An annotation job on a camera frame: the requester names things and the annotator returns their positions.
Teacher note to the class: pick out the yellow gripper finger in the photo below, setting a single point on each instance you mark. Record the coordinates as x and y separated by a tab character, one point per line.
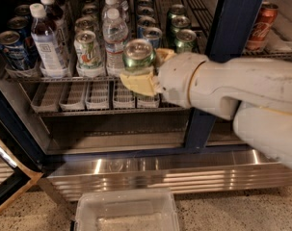
142	84
163	54

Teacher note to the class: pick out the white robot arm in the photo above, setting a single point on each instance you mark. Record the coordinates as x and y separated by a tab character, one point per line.
254	93

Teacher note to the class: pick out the front blue energy drink can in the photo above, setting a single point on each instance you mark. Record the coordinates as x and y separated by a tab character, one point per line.
153	35

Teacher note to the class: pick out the blue energy drink can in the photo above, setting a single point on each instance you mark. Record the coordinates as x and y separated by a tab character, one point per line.
153	35
144	22

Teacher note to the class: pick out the front white green soda can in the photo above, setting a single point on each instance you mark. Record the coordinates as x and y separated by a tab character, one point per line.
87	50

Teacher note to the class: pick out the white green soda can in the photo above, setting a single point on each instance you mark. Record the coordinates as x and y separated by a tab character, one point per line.
87	50
85	23

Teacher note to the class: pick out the red cola can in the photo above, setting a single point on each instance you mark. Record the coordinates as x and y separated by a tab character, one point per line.
264	21

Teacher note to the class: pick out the steel fridge base grille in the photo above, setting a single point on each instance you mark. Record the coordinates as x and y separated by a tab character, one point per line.
69	176

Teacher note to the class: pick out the blue pepsi can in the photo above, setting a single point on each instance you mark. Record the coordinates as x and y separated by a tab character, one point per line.
13	49
22	25

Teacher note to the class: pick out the front blue pepsi can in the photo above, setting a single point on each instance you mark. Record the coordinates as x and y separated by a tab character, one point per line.
13	49

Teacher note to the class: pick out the open fridge glass door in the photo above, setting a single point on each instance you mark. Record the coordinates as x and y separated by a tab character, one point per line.
15	178

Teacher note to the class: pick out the front clear water bottle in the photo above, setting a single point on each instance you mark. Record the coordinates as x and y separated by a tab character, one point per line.
116	35

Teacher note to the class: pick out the clear water bottle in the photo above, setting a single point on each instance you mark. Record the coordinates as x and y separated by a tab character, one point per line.
116	35
110	4

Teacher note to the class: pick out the front dark drink bottle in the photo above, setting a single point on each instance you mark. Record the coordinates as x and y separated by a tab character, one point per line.
44	35

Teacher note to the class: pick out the dark drink bottle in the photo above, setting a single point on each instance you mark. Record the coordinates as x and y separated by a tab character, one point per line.
44	35
55	12

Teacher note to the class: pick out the clear plastic bin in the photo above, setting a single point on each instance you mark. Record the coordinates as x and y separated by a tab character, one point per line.
132	210

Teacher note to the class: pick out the lower wire shelf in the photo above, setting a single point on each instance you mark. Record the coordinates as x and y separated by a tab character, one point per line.
106	96

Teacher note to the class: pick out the wire shelf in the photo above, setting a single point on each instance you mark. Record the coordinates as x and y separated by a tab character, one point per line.
106	96
200	12

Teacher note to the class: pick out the blue fridge door frame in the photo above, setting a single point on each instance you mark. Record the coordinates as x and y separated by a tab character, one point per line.
230	30

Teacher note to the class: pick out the top wire shelf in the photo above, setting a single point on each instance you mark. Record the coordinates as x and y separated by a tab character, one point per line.
200	12

